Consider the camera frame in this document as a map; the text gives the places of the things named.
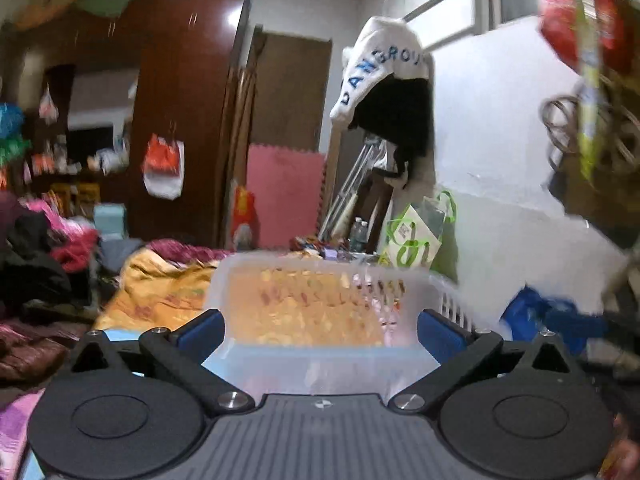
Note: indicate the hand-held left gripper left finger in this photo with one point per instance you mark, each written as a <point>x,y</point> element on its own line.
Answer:
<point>202,332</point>

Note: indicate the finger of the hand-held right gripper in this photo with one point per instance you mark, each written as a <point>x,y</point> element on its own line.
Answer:
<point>575,324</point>

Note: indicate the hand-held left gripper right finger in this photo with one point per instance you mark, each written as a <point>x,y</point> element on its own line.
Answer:
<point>440,335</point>

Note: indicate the white plastic basket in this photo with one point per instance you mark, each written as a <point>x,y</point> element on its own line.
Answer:
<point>320,365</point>

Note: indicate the yellow patterned blanket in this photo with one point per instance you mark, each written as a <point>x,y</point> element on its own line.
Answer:
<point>150,290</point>

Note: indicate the light blue sheet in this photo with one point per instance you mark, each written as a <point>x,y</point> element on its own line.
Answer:
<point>125,335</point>

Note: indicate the magenta patterned blanket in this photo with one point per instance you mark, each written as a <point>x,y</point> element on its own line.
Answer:
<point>185,250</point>

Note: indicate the green and white shopping bag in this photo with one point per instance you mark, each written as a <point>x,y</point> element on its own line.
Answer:
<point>415,240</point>

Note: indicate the grey clothing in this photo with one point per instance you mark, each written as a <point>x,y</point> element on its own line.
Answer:
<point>120,252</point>

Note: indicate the red and white sack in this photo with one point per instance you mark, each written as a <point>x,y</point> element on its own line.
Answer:
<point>245,220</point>

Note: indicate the brown hanging bag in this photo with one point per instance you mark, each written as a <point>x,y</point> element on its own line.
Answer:
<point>590,200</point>

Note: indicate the clear water bottle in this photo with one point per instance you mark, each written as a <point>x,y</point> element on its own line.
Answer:
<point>355,235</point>
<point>365,235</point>

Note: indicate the red patterned cloth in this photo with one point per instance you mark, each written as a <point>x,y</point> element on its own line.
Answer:
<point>622,450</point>

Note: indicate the teal box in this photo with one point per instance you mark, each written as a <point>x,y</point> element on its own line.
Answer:
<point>109,220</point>

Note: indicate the pink clothing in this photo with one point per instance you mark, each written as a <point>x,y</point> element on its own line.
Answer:
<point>75,250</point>

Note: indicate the pink foam mat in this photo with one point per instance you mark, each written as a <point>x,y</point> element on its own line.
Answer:
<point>285,195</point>

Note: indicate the orange and white plastic bag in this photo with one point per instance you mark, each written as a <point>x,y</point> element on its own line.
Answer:
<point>162,165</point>

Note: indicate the maroon quilted blanket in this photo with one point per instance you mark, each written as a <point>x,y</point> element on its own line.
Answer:
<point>30,355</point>

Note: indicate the black clothing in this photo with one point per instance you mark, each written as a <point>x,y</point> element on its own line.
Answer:
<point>30,265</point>

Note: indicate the yellow packets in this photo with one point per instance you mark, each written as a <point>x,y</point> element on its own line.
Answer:
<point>75,197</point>

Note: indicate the pink blanket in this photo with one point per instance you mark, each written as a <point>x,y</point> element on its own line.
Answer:
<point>17,435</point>

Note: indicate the black hanging garment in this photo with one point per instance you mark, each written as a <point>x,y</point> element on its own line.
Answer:
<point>400,115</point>

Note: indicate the dark wooden wardrobe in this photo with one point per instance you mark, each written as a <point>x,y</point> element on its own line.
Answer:
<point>190,85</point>

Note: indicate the green plastic bag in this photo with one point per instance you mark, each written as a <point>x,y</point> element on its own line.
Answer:
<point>12,150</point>

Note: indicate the small hanging plastic bag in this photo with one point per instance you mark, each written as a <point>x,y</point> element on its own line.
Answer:
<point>49,107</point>

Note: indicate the white hoodie with blue letters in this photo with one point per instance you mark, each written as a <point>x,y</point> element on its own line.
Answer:
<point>380,55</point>

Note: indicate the blue plastic bag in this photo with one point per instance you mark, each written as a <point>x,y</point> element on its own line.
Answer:
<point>10,120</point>

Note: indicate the red plastic bag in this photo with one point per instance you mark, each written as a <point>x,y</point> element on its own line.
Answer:
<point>560,25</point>

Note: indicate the metal folding frame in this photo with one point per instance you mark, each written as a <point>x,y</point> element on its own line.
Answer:
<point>345,195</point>

